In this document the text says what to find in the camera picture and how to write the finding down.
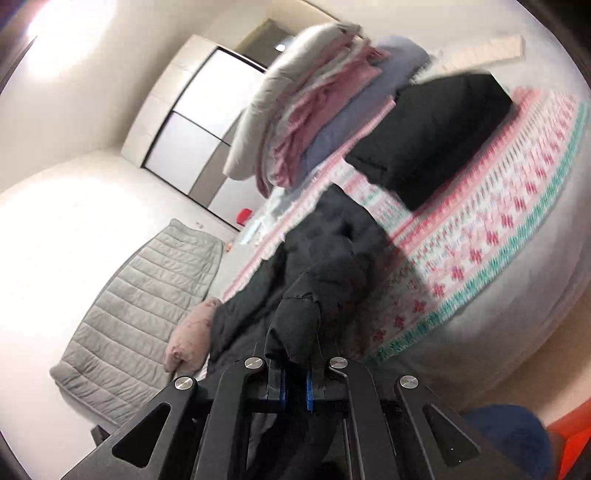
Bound lavender folded blanket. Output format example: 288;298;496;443
295;36;435;189

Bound stack of folded clothes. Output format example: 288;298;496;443
222;23;363;182

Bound floral patterned bed sheet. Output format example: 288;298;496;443
222;87;591;370

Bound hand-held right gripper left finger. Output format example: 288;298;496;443
61;354;289;480

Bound grey quilted mat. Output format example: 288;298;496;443
50;219;223;426

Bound white sliding-door wardrobe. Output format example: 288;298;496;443
121;34;271;229

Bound pink folded blanket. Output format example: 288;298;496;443
256;37;384;199

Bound black puffer jacket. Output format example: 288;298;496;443
207;184;419;480

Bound orange object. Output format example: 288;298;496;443
545;401;591;480

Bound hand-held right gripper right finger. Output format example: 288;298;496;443
305;355;525;480

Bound pink pillow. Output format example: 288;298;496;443
165;298;223;372

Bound dark blue cushion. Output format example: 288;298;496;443
462;404;555;480

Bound black folded garment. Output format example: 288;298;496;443
344;71;514;210

